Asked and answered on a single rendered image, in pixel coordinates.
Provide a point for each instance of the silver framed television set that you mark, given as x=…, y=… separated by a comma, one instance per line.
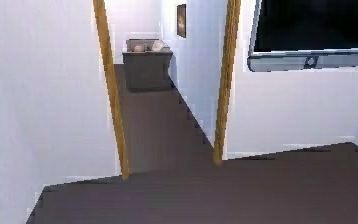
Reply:
x=307, y=26

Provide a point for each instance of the white pillow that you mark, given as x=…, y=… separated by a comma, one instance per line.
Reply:
x=158, y=45
x=138, y=48

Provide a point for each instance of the wooden door frame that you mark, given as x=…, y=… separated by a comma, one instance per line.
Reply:
x=112, y=86

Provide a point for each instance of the dark framed wall picture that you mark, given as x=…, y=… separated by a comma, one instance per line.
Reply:
x=181, y=20

